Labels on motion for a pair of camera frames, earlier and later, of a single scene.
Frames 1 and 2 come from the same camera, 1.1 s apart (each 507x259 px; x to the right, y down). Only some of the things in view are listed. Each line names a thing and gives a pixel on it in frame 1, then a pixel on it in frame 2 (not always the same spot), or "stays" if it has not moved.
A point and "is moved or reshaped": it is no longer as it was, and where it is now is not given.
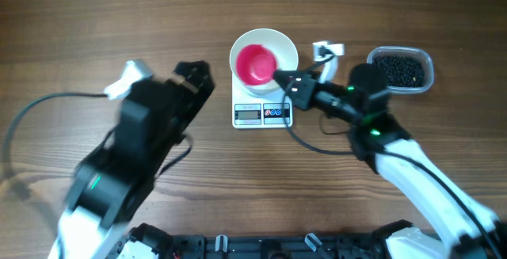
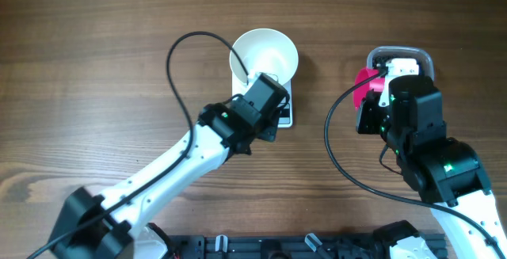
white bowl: x=257 y=54 stays
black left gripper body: x=194 y=100 -> x=265 y=127
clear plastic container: x=408 y=70 stays
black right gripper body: x=326 y=96 -> x=371 y=116
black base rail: x=272 y=247 stays
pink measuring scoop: x=256 y=64 is moved or reshaped
